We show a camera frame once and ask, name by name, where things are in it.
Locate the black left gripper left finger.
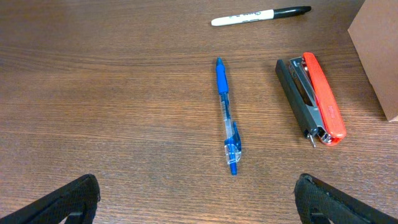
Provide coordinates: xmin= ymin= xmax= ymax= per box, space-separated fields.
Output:
xmin=1 ymin=174 xmax=101 ymax=224

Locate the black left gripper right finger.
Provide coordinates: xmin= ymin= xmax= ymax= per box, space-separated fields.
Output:
xmin=294 ymin=174 xmax=397 ymax=224

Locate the blue ballpoint pen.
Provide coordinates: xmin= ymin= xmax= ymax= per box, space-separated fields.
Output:
xmin=215 ymin=57 xmax=242 ymax=175

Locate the brown cardboard box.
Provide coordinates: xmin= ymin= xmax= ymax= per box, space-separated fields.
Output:
xmin=348 ymin=0 xmax=397 ymax=122

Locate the white black-capped marker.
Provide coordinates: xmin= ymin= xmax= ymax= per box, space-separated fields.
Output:
xmin=211 ymin=6 xmax=312 ymax=27

